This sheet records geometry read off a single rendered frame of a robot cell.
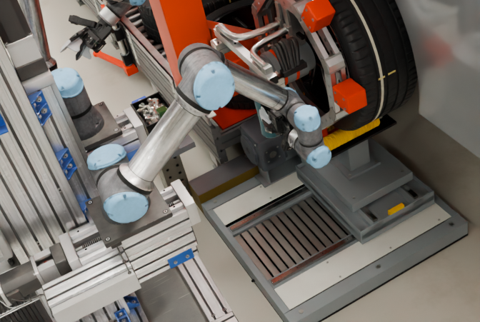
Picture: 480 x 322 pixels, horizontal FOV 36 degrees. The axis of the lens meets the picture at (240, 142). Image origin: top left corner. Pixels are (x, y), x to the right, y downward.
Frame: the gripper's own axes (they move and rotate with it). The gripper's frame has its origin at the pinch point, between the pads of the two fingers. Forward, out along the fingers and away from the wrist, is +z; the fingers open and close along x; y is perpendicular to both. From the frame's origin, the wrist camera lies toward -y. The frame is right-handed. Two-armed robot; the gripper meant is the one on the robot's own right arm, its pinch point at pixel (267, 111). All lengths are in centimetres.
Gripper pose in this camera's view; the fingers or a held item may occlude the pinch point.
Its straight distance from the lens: 252.8
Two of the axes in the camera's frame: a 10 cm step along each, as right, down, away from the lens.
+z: -4.6, -5.0, 7.3
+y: -1.9, -7.5, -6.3
